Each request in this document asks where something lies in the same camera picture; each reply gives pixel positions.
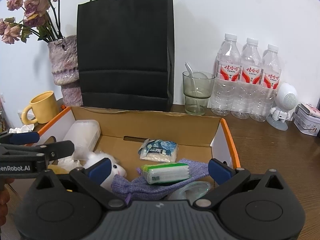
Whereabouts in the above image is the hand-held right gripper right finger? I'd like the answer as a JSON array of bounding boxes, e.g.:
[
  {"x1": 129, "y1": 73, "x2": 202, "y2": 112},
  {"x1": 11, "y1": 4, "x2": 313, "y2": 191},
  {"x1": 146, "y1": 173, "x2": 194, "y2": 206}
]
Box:
[{"x1": 195, "y1": 158, "x2": 288, "y2": 210}]

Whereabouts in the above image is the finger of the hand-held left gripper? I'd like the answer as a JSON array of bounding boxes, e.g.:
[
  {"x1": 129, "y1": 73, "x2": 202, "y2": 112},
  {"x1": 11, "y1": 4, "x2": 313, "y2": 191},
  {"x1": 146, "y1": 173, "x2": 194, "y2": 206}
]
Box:
[
  {"x1": 0, "y1": 131, "x2": 40, "y2": 146},
  {"x1": 0, "y1": 140, "x2": 75, "y2": 161}
]

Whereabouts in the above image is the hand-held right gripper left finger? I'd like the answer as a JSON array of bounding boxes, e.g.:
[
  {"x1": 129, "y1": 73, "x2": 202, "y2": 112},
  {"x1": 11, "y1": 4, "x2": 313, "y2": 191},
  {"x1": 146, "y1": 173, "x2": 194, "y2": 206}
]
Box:
[{"x1": 32, "y1": 158, "x2": 125, "y2": 210}]

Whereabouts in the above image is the yellow white plush toy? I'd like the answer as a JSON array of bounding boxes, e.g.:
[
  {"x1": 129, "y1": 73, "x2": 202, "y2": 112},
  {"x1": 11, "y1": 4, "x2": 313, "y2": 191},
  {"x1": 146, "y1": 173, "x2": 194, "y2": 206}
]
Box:
[{"x1": 47, "y1": 151, "x2": 127, "y2": 193}]

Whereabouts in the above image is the clear plastic cotton swab container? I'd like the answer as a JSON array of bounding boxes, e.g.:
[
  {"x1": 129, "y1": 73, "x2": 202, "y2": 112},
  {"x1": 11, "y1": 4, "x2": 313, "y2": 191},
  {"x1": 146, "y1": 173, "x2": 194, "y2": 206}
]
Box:
[{"x1": 62, "y1": 120, "x2": 101, "y2": 158}]

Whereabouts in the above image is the clear iridescent plastic bag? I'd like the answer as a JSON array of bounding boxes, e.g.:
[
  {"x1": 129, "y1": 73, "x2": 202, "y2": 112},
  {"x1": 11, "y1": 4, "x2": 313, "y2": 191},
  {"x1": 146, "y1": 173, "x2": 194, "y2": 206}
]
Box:
[{"x1": 167, "y1": 181, "x2": 211, "y2": 201}]

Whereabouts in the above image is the purple knitted pouch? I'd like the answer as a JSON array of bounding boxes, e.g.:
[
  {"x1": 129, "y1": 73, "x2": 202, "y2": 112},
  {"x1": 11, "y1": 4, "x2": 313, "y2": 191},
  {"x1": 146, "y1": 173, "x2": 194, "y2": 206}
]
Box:
[{"x1": 111, "y1": 158, "x2": 213, "y2": 202}]

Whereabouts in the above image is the red orange cardboard box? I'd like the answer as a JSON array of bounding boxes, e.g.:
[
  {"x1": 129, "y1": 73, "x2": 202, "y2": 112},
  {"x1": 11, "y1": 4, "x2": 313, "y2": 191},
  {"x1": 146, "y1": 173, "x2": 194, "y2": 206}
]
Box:
[{"x1": 36, "y1": 106, "x2": 241, "y2": 200}]

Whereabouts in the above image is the person's left hand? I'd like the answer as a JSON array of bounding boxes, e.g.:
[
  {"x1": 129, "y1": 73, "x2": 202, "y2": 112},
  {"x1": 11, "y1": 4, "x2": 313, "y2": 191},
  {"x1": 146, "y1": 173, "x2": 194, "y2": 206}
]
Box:
[{"x1": 0, "y1": 178, "x2": 15, "y2": 228}]

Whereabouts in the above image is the small crumpled white tissue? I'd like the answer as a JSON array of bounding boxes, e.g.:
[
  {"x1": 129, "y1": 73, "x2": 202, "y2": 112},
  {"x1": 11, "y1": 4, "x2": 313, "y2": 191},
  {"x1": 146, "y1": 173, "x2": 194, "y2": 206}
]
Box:
[{"x1": 9, "y1": 124, "x2": 35, "y2": 133}]

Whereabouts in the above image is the yellow mug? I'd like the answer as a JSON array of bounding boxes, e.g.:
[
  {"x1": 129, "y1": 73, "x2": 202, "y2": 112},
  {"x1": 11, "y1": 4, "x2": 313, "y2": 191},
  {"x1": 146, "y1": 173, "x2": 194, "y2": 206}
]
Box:
[{"x1": 21, "y1": 91, "x2": 60, "y2": 125}]

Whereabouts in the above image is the green tissue pack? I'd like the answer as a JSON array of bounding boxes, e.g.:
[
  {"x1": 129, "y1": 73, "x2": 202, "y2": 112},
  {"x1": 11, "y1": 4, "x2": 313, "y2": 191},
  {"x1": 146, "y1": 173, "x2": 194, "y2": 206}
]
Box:
[{"x1": 140, "y1": 162, "x2": 190, "y2": 185}]

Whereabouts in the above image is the blue patterned tissue packet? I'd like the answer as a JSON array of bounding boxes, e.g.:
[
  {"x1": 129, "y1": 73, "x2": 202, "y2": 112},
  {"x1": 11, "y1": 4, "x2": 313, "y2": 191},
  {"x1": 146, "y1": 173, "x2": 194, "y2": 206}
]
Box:
[{"x1": 138, "y1": 139, "x2": 179, "y2": 163}]

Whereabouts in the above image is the green tinted glass cup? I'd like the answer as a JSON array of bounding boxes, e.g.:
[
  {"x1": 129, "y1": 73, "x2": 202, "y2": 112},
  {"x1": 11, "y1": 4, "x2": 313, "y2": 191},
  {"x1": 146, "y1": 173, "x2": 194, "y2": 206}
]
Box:
[{"x1": 182, "y1": 70, "x2": 215, "y2": 116}]

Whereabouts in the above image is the purple white ceramic vase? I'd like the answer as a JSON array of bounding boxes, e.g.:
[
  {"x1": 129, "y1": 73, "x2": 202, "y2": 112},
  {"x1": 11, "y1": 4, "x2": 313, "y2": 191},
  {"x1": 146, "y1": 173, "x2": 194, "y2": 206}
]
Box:
[{"x1": 47, "y1": 35, "x2": 83, "y2": 107}]

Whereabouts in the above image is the clear water bottle red label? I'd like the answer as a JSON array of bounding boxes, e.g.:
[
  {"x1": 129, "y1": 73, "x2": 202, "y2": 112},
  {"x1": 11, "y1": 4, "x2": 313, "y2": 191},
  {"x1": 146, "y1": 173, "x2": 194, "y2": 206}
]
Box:
[
  {"x1": 231, "y1": 37, "x2": 262, "y2": 119},
  {"x1": 211, "y1": 33, "x2": 242, "y2": 117},
  {"x1": 250, "y1": 44, "x2": 282, "y2": 122}
]

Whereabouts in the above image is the white printed tin box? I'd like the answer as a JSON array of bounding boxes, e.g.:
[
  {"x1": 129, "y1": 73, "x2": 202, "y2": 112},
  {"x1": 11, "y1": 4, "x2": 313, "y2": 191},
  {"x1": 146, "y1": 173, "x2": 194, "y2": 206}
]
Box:
[{"x1": 293, "y1": 103, "x2": 320, "y2": 137}]

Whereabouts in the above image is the white robot speaker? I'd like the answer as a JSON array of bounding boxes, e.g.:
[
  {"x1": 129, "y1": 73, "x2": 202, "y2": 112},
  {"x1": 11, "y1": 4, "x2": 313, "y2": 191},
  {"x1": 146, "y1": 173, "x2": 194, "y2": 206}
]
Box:
[{"x1": 266, "y1": 83, "x2": 298, "y2": 131}]

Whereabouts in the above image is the clear plastic spoon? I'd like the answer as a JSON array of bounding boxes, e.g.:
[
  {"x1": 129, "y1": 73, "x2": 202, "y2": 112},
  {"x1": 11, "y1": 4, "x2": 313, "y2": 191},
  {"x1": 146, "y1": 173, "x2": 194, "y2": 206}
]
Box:
[{"x1": 185, "y1": 62, "x2": 204, "y2": 113}]

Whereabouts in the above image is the black paper bag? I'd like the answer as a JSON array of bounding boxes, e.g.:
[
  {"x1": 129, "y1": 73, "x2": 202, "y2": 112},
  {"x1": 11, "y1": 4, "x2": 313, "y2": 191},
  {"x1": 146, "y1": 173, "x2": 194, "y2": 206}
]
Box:
[{"x1": 76, "y1": 0, "x2": 175, "y2": 112}]

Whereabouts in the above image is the dried pink rose bouquet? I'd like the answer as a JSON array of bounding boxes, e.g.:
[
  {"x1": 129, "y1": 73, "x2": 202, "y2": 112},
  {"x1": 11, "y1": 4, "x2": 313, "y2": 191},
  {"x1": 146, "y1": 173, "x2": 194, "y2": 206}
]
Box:
[{"x1": 0, "y1": 0, "x2": 70, "y2": 44}]

